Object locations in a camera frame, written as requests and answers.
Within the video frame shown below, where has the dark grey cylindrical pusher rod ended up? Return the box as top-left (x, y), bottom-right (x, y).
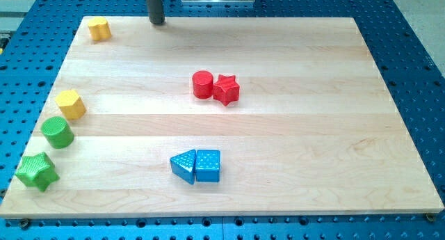
top-left (146, 0), bottom-right (165, 25)

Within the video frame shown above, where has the yellow heart block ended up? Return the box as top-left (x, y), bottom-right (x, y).
top-left (88, 17), bottom-right (112, 41)

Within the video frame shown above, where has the red cylinder block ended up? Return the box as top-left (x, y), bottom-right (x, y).
top-left (192, 70), bottom-right (213, 99)

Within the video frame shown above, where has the red star block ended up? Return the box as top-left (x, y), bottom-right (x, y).
top-left (213, 74), bottom-right (240, 106)

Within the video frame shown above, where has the light wooden board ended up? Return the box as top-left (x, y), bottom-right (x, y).
top-left (1, 16), bottom-right (444, 218)

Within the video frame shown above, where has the yellow hexagon block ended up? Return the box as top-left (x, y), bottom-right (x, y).
top-left (55, 89), bottom-right (86, 120)

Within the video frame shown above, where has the green cylinder block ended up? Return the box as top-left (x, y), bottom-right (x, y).
top-left (41, 116), bottom-right (74, 149)

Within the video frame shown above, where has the blue triangle block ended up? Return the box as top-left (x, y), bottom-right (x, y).
top-left (170, 150), bottom-right (196, 185)

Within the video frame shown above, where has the blue cube block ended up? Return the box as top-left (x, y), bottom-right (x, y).
top-left (195, 150), bottom-right (220, 182)

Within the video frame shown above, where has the green star block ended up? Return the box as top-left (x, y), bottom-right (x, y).
top-left (15, 152), bottom-right (60, 192)

